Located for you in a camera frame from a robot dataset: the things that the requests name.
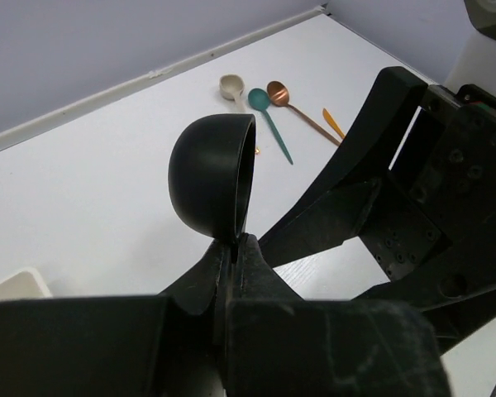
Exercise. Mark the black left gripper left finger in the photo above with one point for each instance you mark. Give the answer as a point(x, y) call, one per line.
point(142, 345)

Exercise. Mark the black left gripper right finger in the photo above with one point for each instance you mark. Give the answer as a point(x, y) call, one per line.
point(281, 345)

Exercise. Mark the beige plastic spoon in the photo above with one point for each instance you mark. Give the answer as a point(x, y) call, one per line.
point(231, 87)

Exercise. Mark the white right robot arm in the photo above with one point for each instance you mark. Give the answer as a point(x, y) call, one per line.
point(487, 37)

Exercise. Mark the white right container tray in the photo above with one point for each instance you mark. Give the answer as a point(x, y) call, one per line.
point(26, 283)

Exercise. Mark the teal plastic spoon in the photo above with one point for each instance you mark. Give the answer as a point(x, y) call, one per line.
point(260, 101)

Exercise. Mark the copper metal spoon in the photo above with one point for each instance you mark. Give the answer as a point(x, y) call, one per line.
point(279, 96)

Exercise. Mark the orange plastic knife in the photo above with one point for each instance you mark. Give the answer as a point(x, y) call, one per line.
point(332, 123)

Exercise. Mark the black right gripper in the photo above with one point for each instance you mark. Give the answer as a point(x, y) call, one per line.
point(433, 226)

